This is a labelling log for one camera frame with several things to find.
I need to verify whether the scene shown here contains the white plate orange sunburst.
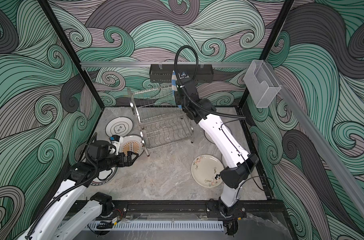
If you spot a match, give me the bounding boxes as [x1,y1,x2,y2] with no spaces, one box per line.
[119,135,145,156]
[203,123,232,144]

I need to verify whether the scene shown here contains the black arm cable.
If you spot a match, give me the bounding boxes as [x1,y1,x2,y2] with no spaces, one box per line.
[24,131,111,240]
[173,44,247,120]

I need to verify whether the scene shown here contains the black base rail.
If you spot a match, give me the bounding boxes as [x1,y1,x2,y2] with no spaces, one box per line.
[97,200,285,220]

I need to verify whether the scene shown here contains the aluminium wall rail back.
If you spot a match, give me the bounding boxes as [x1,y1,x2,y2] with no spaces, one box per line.
[80,61,251,69]

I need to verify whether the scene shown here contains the aluminium wall rail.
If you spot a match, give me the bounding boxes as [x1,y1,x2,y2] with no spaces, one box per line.
[80,61,251,69]
[265,63,364,219]

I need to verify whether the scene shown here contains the left white plate orange sunburst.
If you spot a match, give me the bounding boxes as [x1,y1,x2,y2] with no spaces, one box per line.
[119,135,145,156]

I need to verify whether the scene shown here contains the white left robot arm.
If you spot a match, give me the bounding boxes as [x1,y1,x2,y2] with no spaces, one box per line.
[20,150,139,240]

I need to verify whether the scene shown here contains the white plate green flower outline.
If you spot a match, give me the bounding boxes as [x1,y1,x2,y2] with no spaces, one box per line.
[105,117,134,137]

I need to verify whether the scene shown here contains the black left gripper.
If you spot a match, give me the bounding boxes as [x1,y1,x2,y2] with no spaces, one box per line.
[98,150,139,173]

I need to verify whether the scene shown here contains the white slotted cable duct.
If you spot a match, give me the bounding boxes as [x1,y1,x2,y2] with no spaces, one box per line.
[88,220,225,232]

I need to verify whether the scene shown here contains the right white plate orange sunburst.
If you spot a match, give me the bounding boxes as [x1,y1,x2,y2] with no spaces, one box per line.
[203,123,232,144]

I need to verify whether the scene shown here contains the black wall-mounted tray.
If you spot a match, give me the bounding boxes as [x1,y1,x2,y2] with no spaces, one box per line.
[149,64,214,84]

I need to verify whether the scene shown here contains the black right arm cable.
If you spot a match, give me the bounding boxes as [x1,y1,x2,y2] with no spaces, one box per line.
[173,44,247,120]

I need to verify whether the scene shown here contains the steel wire dish rack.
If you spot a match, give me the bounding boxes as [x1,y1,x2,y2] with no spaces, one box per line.
[128,84,194,156]

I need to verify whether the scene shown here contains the aluminium wall rail right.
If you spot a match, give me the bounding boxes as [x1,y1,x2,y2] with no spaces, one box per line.
[265,63,364,219]

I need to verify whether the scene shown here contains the white plate green red rim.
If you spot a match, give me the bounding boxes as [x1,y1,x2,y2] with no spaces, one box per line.
[90,168,118,186]

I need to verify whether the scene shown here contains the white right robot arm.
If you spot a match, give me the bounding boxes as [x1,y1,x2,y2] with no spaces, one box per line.
[172,76,259,218]

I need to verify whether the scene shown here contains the clear plastic wall bin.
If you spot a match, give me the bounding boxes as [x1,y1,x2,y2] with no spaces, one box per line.
[243,60,281,108]

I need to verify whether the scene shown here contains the cream plate floral pattern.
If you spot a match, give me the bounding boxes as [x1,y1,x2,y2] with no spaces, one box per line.
[191,154,224,188]

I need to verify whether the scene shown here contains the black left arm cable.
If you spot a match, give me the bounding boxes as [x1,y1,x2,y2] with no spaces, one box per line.
[24,131,111,240]

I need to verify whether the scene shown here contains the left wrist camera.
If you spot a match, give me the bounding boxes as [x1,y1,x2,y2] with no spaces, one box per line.
[87,134,126,160]

